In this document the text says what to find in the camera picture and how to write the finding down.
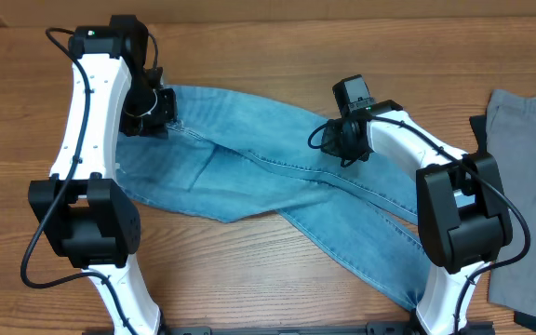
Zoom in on light blue denim jeans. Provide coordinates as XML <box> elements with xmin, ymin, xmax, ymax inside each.
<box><xmin>116</xmin><ymin>86</ymin><xmax>430</xmax><ymax>309</ymax></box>

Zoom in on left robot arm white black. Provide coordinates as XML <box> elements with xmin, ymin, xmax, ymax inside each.
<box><xmin>20</xmin><ymin>15</ymin><xmax>178</xmax><ymax>334</ymax></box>

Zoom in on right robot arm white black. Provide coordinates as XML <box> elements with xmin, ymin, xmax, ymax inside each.
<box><xmin>318</xmin><ymin>75</ymin><xmax>512</xmax><ymax>334</ymax></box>

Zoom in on black garment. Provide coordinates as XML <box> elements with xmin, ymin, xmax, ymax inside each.
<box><xmin>469</xmin><ymin>114</ymin><xmax>487</xmax><ymax>153</ymax></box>

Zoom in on grey folded garment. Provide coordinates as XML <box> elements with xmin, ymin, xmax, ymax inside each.
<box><xmin>486</xmin><ymin>89</ymin><xmax>536</xmax><ymax>316</ymax></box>

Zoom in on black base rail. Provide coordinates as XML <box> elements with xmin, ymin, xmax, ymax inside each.
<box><xmin>81</xmin><ymin>320</ymin><xmax>497</xmax><ymax>335</ymax></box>

